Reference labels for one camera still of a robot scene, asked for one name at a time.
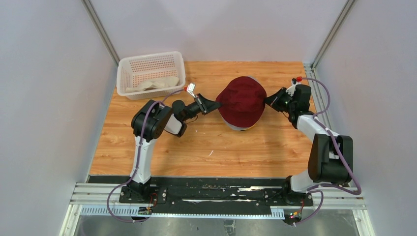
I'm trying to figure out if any aluminium frame post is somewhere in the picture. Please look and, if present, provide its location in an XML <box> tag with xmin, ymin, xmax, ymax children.
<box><xmin>310</xmin><ymin>0</ymin><xmax>356</xmax><ymax>69</ymax></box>
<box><xmin>81</xmin><ymin>0</ymin><xmax>120</xmax><ymax>65</ymax></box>

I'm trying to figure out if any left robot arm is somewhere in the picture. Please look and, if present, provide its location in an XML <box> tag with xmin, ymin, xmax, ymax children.
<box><xmin>122</xmin><ymin>94</ymin><xmax>222</xmax><ymax>203</ymax></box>

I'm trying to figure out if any right aluminium frame post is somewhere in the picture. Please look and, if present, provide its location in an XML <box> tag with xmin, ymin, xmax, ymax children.
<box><xmin>310</xmin><ymin>0</ymin><xmax>356</xmax><ymax>69</ymax></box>

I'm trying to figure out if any cream hat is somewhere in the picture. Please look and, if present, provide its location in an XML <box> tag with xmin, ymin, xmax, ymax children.
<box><xmin>125</xmin><ymin>76</ymin><xmax>179</xmax><ymax>93</ymax></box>

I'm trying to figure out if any purple cable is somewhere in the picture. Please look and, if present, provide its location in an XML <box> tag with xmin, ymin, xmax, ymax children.
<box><xmin>291</xmin><ymin>76</ymin><xmax>362</xmax><ymax>226</ymax></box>
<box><xmin>107</xmin><ymin>85</ymin><xmax>190</xmax><ymax>224</ymax></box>

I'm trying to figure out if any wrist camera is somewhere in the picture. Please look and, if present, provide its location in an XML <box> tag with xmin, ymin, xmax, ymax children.
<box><xmin>184</xmin><ymin>83</ymin><xmax>197</xmax><ymax>98</ymax></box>
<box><xmin>286</xmin><ymin>77</ymin><xmax>302</xmax><ymax>97</ymax></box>

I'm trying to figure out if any left aluminium frame post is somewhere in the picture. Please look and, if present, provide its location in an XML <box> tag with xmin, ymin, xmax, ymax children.
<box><xmin>81</xmin><ymin>0</ymin><xmax>120</xmax><ymax>65</ymax></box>

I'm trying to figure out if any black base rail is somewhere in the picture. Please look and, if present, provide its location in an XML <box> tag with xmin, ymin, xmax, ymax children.
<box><xmin>70</xmin><ymin>175</ymin><xmax>365</xmax><ymax>225</ymax></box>

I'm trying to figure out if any white plastic basket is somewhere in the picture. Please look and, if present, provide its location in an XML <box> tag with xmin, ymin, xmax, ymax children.
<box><xmin>116</xmin><ymin>51</ymin><xmax>186</xmax><ymax>100</ymax></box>

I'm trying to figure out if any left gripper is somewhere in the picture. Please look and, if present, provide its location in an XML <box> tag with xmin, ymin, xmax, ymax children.
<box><xmin>181</xmin><ymin>93</ymin><xmax>221</xmax><ymax>122</ymax></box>

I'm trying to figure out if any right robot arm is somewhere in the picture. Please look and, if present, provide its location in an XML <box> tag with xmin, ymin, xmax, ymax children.
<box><xmin>264</xmin><ymin>84</ymin><xmax>353</xmax><ymax>205</ymax></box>

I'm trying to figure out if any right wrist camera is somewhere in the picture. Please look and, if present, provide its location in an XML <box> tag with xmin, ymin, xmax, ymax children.
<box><xmin>286</xmin><ymin>77</ymin><xmax>302</xmax><ymax>97</ymax></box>

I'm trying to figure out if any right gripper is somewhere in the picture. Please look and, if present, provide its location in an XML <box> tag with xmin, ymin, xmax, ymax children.
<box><xmin>264</xmin><ymin>88</ymin><xmax>296</xmax><ymax>113</ymax></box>

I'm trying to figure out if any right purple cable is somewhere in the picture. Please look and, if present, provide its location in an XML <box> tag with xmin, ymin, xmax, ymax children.
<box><xmin>291</xmin><ymin>76</ymin><xmax>362</xmax><ymax>226</ymax></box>

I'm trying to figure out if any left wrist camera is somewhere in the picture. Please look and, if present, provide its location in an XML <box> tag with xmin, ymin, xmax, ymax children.
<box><xmin>184</xmin><ymin>83</ymin><xmax>197</xmax><ymax>98</ymax></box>

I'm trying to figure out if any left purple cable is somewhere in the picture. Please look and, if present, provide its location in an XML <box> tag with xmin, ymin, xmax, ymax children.
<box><xmin>107</xmin><ymin>85</ymin><xmax>190</xmax><ymax>224</ymax></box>

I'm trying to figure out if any grey hat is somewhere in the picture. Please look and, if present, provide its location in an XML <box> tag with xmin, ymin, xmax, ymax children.
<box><xmin>225</xmin><ymin>75</ymin><xmax>261</xmax><ymax>132</ymax></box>

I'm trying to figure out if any dark red hat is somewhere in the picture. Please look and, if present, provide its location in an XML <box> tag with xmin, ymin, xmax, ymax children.
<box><xmin>215</xmin><ymin>76</ymin><xmax>268</xmax><ymax>128</ymax></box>

